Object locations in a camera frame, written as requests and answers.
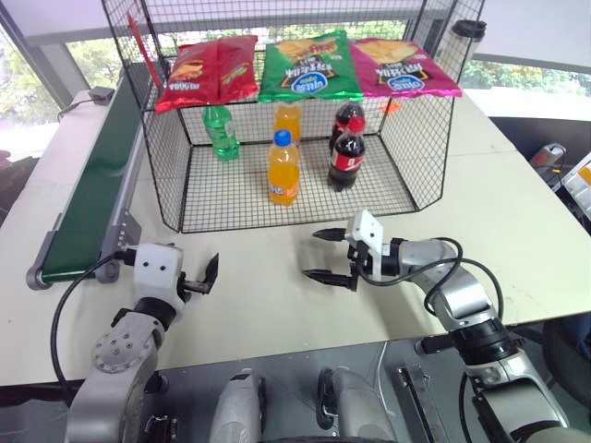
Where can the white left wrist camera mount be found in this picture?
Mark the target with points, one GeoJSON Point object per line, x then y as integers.
{"type": "Point", "coordinates": [154, 277]}

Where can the pink chips bag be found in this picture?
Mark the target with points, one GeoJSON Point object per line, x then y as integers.
{"type": "Point", "coordinates": [401, 69]}

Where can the red chips bag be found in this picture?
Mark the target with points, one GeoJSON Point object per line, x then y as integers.
{"type": "Point", "coordinates": [208, 69]}

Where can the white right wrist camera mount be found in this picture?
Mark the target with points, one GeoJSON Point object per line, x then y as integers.
{"type": "Point", "coordinates": [367, 228]}

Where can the black metal bar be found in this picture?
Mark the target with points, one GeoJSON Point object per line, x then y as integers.
{"type": "Point", "coordinates": [418, 401]}

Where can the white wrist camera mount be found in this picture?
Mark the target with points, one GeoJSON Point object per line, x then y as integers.
{"type": "Point", "coordinates": [154, 277]}
{"type": "Point", "coordinates": [367, 228]}

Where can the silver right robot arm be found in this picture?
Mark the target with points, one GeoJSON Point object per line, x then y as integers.
{"type": "Point", "coordinates": [461, 295]}

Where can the orange soda bottle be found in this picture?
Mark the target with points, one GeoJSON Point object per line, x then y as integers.
{"type": "Point", "coordinates": [288, 121]}
{"type": "Point", "coordinates": [283, 173]}

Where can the small black power box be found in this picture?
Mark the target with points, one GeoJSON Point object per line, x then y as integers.
{"type": "Point", "coordinates": [101, 95]}

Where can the grey rounded robot leg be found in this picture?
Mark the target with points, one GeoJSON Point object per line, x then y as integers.
{"type": "Point", "coordinates": [237, 410]}
{"type": "Point", "coordinates": [355, 406]}

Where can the red strip tag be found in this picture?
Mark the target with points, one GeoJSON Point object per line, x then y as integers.
{"type": "Point", "coordinates": [145, 51]}

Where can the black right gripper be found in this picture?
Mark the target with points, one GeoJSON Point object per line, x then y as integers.
{"type": "Point", "coordinates": [360, 258]}

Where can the small orange tag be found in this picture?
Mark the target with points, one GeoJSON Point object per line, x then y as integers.
{"type": "Point", "coordinates": [392, 107]}

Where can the yellow and white box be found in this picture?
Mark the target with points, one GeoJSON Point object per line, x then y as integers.
{"type": "Point", "coordinates": [579, 182]}

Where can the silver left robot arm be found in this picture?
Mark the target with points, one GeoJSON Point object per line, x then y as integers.
{"type": "Point", "coordinates": [120, 350]}

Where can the green conveyor belt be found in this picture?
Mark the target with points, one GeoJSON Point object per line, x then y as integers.
{"type": "Point", "coordinates": [99, 180]}

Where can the white tumbler black lid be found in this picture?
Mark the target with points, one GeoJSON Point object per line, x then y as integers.
{"type": "Point", "coordinates": [457, 48]}

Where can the green chips bag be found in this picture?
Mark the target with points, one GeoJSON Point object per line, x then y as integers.
{"type": "Point", "coordinates": [309, 64]}

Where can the cola bottle red cap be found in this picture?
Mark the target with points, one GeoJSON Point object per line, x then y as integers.
{"type": "Point", "coordinates": [344, 115]}
{"type": "Point", "coordinates": [346, 159]}

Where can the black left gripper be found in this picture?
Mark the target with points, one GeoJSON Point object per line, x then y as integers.
{"type": "Point", "coordinates": [184, 288]}

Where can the red and grey device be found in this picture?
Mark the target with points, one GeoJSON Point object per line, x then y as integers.
{"type": "Point", "coordinates": [547, 157]}

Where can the green soda bottle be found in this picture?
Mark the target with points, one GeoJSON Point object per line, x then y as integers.
{"type": "Point", "coordinates": [222, 134]}

